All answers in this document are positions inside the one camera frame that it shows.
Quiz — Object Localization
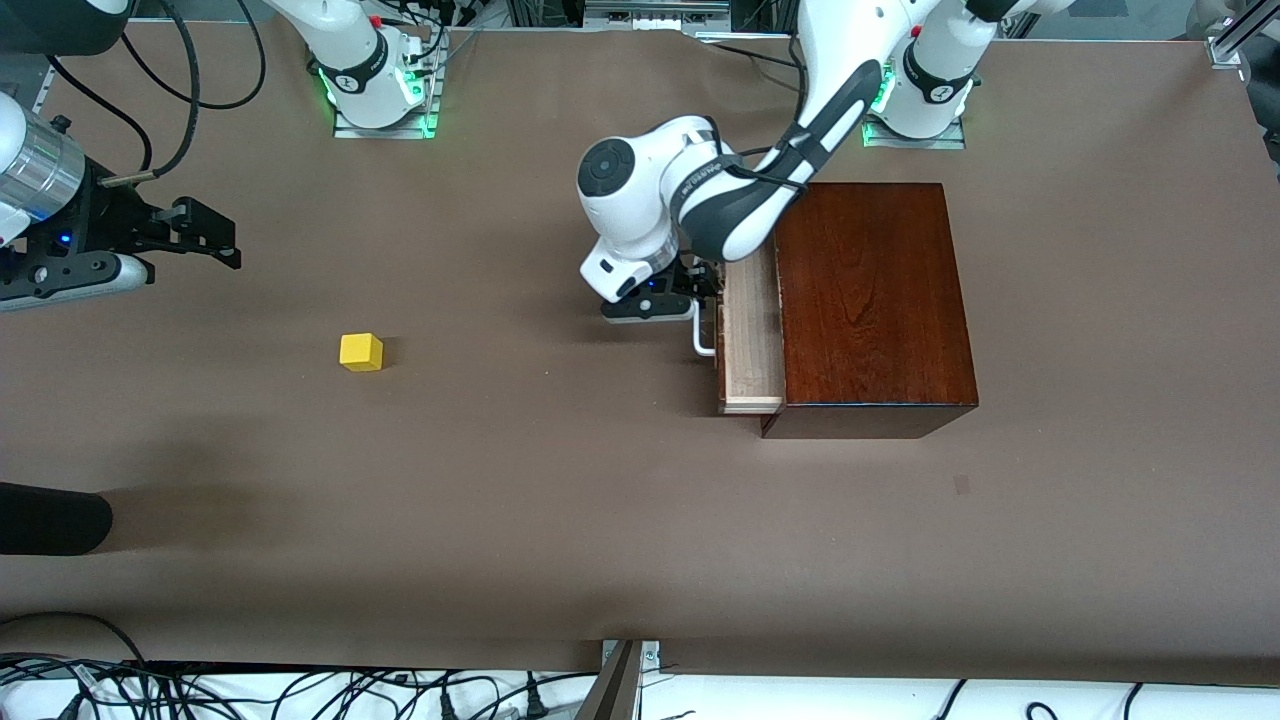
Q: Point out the black cable to arm base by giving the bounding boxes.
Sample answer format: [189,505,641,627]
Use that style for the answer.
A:
[712,42,801,73]

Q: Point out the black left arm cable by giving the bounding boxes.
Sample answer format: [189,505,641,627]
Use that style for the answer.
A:
[715,35,813,193]

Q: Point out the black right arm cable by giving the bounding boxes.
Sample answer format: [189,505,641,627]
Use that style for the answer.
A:
[118,0,269,111]
[46,52,157,173]

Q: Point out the black cylindrical object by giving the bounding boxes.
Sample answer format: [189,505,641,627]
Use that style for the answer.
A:
[0,481,114,557]

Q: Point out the yellow cube block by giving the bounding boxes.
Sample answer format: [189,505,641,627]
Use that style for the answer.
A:
[339,332,385,374]

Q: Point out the tangled black floor cables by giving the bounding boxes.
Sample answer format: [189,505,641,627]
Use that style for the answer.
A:
[0,610,601,720]

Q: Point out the black cable with metal plug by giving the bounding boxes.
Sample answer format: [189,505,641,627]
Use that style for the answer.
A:
[100,0,202,189]

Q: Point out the dark wooden drawer box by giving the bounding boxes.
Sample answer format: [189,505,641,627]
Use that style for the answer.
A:
[762,182,980,440]

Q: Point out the wooden drawer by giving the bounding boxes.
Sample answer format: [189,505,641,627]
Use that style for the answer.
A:
[716,245,787,415]

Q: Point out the brown paper table cover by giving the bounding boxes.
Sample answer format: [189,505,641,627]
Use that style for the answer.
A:
[0,20,1280,687]

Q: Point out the aluminium frame rail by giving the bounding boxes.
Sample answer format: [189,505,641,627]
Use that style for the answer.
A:
[585,0,731,31]

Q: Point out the aluminium frame post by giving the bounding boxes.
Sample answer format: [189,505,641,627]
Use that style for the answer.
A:
[575,638,663,720]

